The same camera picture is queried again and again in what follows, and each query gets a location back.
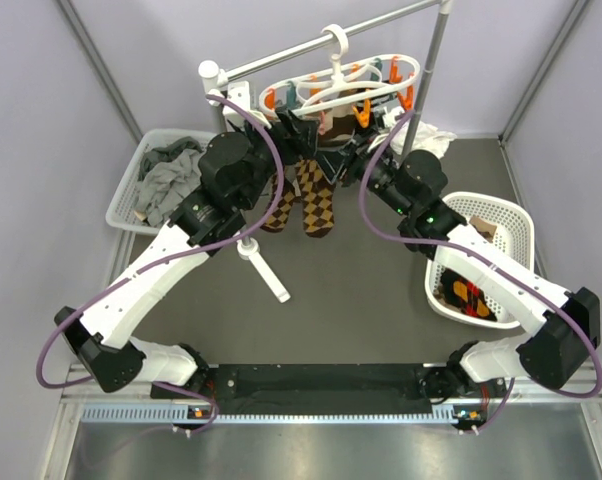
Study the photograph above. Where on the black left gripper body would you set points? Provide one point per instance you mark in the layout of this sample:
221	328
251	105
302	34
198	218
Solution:
291	148

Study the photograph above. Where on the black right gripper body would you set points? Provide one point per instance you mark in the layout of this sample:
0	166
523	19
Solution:
363	153

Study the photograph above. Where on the brown argyle sock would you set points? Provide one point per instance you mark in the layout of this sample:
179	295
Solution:
277	221
317	195

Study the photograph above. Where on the yellow orange peg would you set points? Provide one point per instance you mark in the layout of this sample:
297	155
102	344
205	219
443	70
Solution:
363	113

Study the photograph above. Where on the white oval peg hanger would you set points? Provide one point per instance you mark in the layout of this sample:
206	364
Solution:
382	76

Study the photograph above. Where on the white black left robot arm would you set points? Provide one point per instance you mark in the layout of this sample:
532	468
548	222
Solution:
234	170

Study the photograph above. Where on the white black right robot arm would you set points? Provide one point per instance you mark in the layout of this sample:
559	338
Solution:
561	328

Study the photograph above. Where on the beige brown sock left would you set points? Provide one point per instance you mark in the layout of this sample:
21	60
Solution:
338	127

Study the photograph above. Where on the orange clothes peg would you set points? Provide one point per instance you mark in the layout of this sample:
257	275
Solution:
268	101

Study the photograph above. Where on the white cloth on floor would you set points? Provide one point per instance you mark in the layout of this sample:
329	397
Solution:
428	137

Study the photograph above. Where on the white drying rack stand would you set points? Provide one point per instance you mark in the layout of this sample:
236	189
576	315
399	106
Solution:
214	76

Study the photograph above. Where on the grey clothes pile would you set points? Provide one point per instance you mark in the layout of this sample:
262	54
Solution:
167	175

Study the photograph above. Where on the white laundry basket right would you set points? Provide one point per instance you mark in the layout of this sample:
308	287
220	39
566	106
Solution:
512	231

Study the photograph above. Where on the white laundry basket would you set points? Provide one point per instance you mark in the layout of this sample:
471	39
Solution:
512	231
120	213

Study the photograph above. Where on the red black argyle sock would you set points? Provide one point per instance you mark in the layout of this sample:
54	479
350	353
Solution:
459	293

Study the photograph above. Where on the white laundry basket left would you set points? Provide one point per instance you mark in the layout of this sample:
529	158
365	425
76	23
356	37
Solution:
120	213

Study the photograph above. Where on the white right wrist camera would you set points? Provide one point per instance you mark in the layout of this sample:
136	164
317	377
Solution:
390	117

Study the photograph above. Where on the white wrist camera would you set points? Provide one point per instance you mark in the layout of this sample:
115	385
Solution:
390	117
240	94

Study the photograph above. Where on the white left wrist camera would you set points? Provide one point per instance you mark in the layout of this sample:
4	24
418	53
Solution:
240	94

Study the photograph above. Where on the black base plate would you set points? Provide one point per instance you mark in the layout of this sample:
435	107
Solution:
321	389

